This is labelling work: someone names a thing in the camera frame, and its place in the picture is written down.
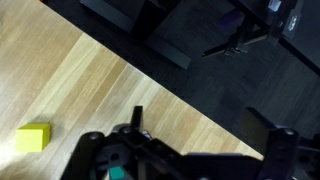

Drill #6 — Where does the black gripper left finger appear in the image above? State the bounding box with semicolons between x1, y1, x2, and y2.
129;105;148;141

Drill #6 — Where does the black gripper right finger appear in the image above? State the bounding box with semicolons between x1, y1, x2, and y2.
241;107;278;161

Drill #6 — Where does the small yellow cube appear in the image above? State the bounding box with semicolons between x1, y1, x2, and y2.
15;123;52;153

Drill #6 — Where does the black furniture foot beam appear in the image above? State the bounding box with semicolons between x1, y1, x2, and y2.
79;0;192;70

